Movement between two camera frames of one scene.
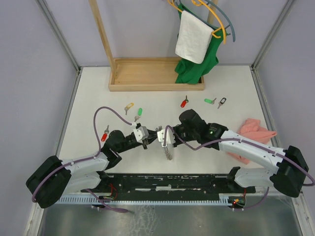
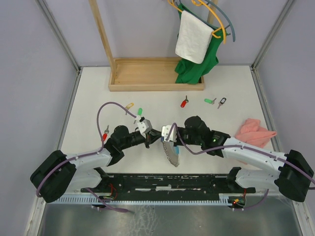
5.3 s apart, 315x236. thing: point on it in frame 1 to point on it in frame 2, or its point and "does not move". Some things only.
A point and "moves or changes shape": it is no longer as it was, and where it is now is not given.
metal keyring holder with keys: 168,150 moves or changes shape
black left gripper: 152,135 does not move
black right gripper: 175,129 does not move
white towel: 194,38 does not move
